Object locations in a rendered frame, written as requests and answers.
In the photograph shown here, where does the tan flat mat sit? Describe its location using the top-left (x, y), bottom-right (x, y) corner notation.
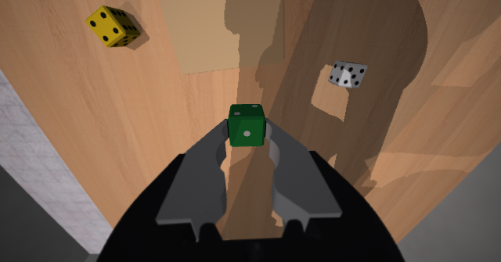
top-left (159, 0), bottom-right (283, 75)

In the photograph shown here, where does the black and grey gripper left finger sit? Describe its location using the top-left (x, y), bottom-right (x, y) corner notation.
top-left (96, 119), bottom-right (229, 262)

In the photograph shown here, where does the yellow die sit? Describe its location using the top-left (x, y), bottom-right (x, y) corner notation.
top-left (85, 5), bottom-right (140, 48)

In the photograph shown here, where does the green die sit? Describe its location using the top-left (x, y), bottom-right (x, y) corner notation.
top-left (228, 104), bottom-right (265, 147)

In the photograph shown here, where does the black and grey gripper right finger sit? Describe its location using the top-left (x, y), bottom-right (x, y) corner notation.
top-left (265, 118), bottom-right (405, 262)

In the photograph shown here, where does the grey die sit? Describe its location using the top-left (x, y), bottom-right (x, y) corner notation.
top-left (329, 60), bottom-right (368, 88)

